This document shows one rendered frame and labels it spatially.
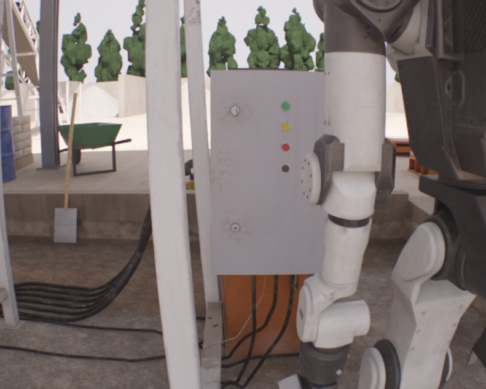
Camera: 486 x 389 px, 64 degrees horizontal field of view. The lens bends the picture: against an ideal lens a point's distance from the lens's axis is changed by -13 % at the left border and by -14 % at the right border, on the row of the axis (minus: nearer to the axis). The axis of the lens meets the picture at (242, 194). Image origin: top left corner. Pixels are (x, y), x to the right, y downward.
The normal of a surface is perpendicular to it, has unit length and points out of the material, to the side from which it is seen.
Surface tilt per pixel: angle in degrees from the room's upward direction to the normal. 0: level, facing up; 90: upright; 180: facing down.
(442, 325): 100
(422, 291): 35
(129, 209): 90
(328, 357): 56
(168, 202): 80
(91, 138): 111
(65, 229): 70
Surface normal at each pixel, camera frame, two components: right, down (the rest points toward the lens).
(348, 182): 0.09, -0.36
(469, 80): -0.99, 0.03
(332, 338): 0.11, 0.40
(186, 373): 0.00, 0.05
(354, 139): -0.26, 0.21
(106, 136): 0.52, 0.51
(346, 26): -0.49, 0.19
